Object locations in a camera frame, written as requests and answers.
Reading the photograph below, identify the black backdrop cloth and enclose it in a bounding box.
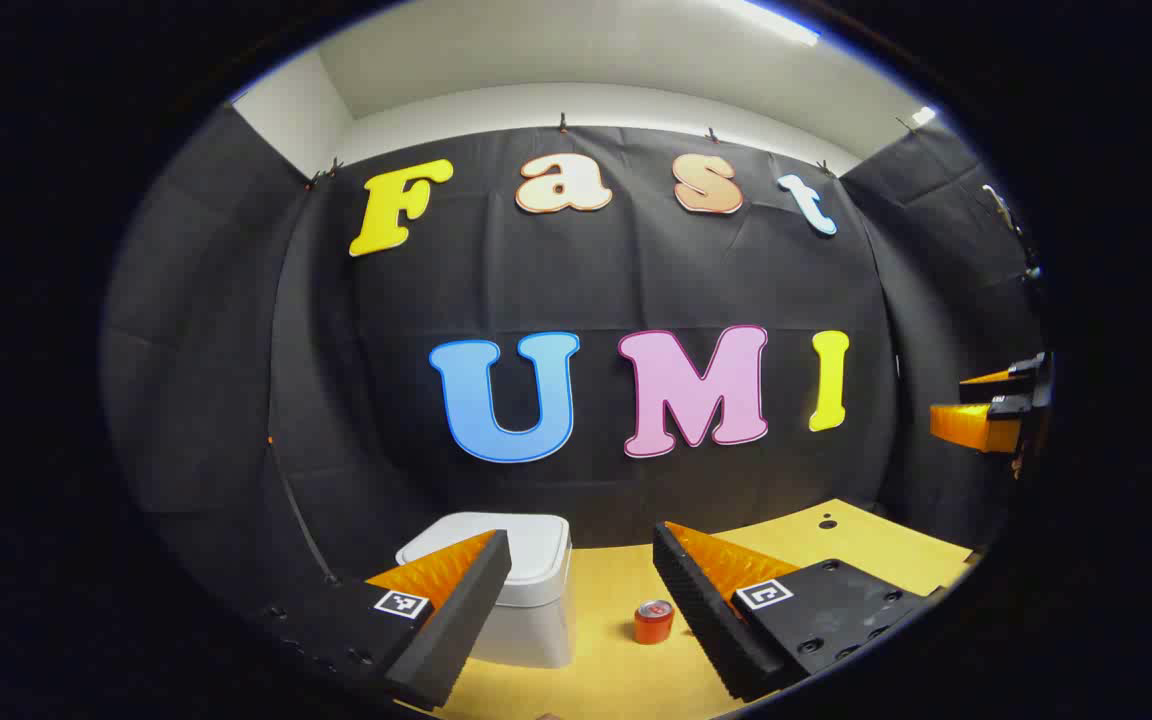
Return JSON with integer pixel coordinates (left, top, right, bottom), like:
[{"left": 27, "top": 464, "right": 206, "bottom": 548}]
[{"left": 101, "top": 100, "right": 1047, "bottom": 611}]

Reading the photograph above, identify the wooden desktop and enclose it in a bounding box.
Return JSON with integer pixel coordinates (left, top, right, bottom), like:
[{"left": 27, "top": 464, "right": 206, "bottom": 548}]
[{"left": 426, "top": 498, "right": 977, "bottom": 720}]

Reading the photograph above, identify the grey desktop garbage bin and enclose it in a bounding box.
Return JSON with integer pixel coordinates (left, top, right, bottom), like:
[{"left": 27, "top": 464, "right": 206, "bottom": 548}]
[{"left": 395, "top": 512, "right": 577, "bottom": 669}]

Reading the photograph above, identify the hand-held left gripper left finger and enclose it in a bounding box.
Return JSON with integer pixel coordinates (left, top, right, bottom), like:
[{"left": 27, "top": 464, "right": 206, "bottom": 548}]
[{"left": 266, "top": 530, "right": 514, "bottom": 713}]

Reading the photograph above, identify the red pop can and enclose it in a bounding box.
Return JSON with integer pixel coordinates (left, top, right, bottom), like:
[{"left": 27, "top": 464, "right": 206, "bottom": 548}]
[{"left": 633, "top": 599, "right": 676, "bottom": 646}]

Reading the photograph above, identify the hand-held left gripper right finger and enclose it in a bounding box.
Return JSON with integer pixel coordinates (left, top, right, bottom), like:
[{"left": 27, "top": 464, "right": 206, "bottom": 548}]
[{"left": 652, "top": 521, "right": 942, "bottom": 703}]

